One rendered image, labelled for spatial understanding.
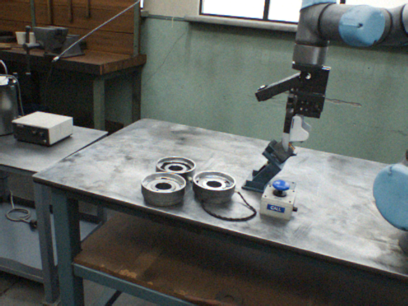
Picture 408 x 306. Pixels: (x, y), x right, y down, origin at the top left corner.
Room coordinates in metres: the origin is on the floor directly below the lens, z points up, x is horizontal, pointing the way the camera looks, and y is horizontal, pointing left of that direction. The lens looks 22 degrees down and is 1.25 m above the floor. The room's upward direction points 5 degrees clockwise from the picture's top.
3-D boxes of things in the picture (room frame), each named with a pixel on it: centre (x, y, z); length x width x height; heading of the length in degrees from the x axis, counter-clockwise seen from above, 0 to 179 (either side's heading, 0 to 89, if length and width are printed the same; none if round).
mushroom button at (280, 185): (0.78, -0.18, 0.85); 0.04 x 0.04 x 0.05
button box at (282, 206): (0.78, -0.19, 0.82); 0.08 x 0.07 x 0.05; 72
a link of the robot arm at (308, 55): (0.90, -0.22, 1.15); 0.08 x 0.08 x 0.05
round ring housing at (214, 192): (0.83, -0.03, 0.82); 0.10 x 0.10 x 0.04
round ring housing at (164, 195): (0.80, 0.09, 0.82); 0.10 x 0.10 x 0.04
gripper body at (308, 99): (0.89, -0.23, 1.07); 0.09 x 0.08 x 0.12; 70
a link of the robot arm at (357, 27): (0.81, -0.29, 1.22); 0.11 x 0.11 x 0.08; 29
